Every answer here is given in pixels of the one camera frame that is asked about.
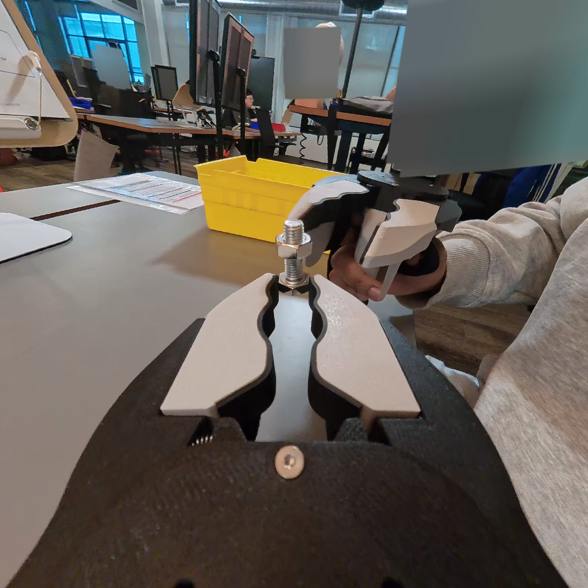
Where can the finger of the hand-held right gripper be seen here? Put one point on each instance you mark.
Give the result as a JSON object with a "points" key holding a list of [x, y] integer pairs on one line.
{"points": [[321, 197], [404, 229]]}

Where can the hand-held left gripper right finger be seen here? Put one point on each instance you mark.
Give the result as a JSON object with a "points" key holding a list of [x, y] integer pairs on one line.
{"points": [[363, 363]]}

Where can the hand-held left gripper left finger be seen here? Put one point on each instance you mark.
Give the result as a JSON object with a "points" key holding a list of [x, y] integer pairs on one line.
{"points": [[220, 358]]}

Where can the silver hex bolt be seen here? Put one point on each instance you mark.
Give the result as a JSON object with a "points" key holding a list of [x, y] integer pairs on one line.
{"points": [[294, 232]]}

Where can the silver hex nut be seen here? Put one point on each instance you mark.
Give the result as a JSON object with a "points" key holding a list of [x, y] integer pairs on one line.
{"points": [[294, 251]]}

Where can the divided yellow plastic bin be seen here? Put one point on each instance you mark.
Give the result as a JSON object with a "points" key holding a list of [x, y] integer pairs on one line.
{"points": [[248, 206]]}

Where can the person's right forearm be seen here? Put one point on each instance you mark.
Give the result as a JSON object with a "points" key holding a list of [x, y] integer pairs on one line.
{"points": [[505, 257]]}

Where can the black desk chair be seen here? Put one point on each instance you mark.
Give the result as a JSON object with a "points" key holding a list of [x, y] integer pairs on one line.
{"points": [[268, 133]]}

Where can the standing desk with bag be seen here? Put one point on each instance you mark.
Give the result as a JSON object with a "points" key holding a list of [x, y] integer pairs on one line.
{"points": [[321, 112]]}

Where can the grey desk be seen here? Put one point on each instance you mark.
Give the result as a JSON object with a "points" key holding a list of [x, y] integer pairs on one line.
{"points": [[115, 321]]}

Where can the long brown-edged desk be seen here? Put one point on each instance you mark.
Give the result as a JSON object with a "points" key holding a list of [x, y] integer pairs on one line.
{"points": [[151, 123]]}

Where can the person's right hand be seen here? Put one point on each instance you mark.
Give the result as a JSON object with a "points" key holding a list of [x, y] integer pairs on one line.
{"points": [[353, 280]]}

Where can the blue jacket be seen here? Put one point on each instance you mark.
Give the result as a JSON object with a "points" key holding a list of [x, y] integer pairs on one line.
{"points": [[533, 183]]}

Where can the black flat monitor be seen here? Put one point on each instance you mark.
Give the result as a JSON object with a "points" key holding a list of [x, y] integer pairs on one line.
{"points": [[262, 78]]}

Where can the tall dark monitor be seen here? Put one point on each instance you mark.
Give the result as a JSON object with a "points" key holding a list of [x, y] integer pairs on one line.
{"points": [[204, 55], [236, 64]]}

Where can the laminated instruction sheet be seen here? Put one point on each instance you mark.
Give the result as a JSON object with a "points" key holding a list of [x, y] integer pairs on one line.
{"points": [[138, 190]]}

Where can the person's grey sweatshirt torso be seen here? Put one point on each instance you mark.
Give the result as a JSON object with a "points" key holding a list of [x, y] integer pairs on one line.
{"points": [[542, 436]]}

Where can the small dark monitor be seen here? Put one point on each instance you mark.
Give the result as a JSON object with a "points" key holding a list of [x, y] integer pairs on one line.
{"points": [[164, 82]]}

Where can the grey cardboard sheet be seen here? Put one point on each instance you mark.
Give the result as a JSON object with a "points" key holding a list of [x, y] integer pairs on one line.
{"points": [[94, 158]]}

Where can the blue storage bin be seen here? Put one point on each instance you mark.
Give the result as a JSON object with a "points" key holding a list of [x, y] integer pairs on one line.
{"points": [[81, 102]]}

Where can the tan document holder board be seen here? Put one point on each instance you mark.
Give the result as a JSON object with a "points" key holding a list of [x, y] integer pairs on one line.
{"points": [[59, 131]]}

